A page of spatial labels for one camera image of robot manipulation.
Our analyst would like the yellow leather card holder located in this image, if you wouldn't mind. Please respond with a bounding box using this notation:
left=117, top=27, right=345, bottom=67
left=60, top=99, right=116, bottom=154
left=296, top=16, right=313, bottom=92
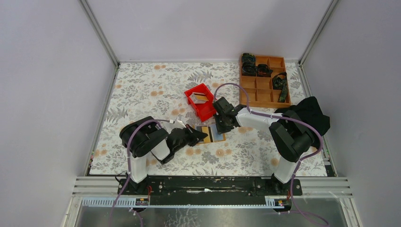
left=195, top=123, right=226, bottom=144

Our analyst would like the red plastic bin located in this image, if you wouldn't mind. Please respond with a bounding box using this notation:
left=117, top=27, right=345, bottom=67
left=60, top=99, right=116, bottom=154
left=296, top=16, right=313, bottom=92
left=184, top=83, right=217, bottom=122

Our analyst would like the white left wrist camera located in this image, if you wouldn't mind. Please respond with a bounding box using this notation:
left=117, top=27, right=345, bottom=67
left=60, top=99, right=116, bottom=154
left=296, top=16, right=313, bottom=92
left=174, top=115, right=186, bottom=128

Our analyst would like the black cloth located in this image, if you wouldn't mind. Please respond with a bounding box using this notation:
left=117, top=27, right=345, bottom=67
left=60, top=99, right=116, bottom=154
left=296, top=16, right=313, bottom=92
left=274, top=96, right=331, bottom=136

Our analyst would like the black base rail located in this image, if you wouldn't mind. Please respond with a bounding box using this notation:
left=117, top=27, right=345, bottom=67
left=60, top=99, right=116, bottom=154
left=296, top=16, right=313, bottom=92
left=116, top=175, right=303, bottom=206

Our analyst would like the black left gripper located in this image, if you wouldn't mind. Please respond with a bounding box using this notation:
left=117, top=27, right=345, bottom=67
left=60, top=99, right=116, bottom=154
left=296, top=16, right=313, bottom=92
left=173, top=124, right=207, bottom=154

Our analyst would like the loose dark strap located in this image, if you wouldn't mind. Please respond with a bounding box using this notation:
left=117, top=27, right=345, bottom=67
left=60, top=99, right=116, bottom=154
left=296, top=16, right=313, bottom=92
left=271, top=72, right=289, bottom=104

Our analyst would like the gold VIP credit card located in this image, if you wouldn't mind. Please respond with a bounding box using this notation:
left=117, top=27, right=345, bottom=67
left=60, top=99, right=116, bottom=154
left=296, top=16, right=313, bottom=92
left=201, top=125, right=213, bottom=143

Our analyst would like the rolled dark belt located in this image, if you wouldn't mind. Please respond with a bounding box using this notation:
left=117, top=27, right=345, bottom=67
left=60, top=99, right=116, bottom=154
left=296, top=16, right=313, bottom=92
left=242, top=63, right=257, bottom=77
left=257, top=64, right=273, bottom=78
left=241, top=53, right=256, bottom=64

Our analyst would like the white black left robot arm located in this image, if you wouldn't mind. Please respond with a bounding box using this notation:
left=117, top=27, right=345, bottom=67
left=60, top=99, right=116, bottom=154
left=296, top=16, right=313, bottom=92
left=119, top=116, right=208, bottom=194

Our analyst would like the brown compartment organizer tray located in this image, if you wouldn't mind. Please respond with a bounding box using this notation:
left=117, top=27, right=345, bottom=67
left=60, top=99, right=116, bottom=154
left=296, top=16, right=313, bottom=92
left=239, top=55, right=291, bottom=108

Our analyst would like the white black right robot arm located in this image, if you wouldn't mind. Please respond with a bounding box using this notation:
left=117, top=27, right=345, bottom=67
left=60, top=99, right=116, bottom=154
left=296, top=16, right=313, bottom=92
left=213, top=97, right=322, bottom=195

